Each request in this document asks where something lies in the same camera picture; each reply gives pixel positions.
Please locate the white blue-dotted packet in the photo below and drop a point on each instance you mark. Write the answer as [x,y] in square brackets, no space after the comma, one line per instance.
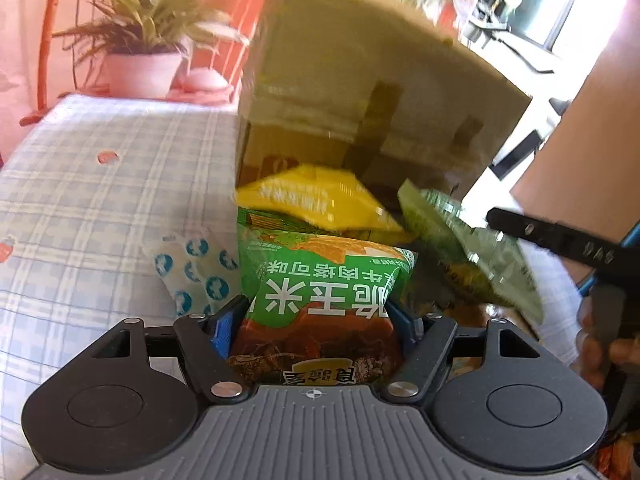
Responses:
[192,265]

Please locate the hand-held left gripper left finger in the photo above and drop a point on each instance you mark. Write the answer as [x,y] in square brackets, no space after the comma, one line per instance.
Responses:
[224,325]

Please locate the green corn snack packet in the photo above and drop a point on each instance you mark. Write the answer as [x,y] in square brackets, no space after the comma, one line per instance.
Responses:
[320,280]

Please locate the yellow snack packet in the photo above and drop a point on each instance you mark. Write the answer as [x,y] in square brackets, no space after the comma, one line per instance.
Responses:
[310,192]

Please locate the person's right hand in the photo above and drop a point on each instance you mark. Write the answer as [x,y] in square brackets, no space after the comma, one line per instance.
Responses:
[627,352]

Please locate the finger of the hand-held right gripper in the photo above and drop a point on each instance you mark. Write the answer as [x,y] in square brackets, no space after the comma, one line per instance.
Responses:
[550,240]

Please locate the translucent green snack packet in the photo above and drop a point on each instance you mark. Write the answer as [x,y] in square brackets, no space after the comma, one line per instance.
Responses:
[475,255]

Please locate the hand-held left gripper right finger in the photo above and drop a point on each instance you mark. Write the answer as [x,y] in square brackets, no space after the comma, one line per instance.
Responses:
[406,327]

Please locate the checked tablecloth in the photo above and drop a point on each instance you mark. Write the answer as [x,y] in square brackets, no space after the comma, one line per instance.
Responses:
[100,200]

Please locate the brown wooden panel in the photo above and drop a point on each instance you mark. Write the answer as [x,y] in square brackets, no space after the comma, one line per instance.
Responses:
[585,150]

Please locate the cardboard box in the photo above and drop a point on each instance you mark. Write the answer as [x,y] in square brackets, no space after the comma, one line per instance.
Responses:
[350,70]

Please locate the black exercise bike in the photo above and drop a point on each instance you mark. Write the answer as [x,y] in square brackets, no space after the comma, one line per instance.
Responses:
[487,25]

